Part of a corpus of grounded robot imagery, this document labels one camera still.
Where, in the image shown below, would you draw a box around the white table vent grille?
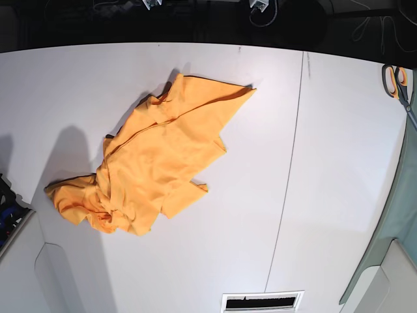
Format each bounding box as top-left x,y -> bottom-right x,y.
220,291 -> 305,313

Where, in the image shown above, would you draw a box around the orange handled scissors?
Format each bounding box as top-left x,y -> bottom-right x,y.
381,65 -> 416,130

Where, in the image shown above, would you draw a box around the black blue items bin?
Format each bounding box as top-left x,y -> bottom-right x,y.
0,174 -> 31,248

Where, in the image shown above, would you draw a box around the white bracket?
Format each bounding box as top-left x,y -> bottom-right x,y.
142,0 -> 162,10
249,0 -> 269,12

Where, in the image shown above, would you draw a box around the grey green cloth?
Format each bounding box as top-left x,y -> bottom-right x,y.
339,83 -> 416,312

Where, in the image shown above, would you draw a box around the white bracket right top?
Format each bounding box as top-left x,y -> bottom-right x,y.
249,0 -> 269,12

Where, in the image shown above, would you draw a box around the white bracket left top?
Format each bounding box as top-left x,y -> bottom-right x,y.
142,0 -> 162,10

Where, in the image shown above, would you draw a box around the orange yellow t-shirt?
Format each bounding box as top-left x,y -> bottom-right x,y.
45,74 -> 255,235

